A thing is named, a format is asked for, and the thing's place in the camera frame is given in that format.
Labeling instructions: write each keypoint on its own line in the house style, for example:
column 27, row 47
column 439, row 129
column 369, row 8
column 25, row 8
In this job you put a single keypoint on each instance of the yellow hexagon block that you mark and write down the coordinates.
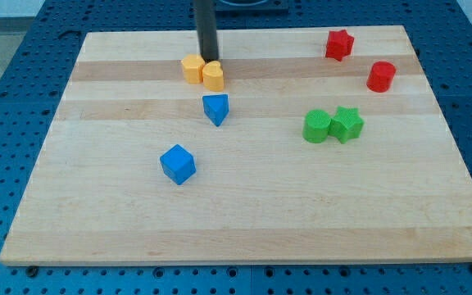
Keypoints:
column 192, row 66

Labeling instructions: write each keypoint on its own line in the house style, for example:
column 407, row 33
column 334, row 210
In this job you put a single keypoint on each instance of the green star block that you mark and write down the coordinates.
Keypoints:
column 346, row 124

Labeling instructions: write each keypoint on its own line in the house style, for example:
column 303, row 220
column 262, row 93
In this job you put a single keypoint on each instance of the red star block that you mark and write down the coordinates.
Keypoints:
column 339, row 45

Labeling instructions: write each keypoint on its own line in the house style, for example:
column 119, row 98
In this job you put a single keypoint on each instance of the blue triangle block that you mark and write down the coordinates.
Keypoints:
column 216, row 107

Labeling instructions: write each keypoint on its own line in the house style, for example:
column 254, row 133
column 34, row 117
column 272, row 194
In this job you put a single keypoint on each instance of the blue cube block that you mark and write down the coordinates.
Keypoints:
column 178, row 164

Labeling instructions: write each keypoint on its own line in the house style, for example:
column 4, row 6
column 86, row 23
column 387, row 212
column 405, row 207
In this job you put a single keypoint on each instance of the yellow heart block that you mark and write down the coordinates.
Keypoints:
column 213, row 76

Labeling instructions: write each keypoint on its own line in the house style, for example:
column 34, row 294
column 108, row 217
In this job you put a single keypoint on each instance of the light wooden board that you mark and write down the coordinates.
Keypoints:
column 261, row 194

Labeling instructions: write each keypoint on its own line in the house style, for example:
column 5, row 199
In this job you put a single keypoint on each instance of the green cylinder block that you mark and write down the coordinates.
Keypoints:
column 316, row 126

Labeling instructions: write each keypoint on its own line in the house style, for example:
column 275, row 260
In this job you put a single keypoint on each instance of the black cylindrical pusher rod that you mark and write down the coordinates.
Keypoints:
column 205, row 19

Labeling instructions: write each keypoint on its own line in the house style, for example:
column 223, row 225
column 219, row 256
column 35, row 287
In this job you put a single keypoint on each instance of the red cylinder block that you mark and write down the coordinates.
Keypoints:
column 381, row 76

